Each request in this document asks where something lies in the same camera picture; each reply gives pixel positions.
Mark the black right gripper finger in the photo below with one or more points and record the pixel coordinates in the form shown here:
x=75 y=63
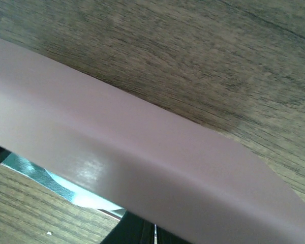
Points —
x=131 y=229

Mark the pink glasses case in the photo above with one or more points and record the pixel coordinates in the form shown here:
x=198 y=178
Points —
x=187 y=179

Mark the light blue cleaning cloth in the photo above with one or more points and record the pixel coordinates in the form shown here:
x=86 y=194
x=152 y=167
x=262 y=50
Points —
x=71 y=192

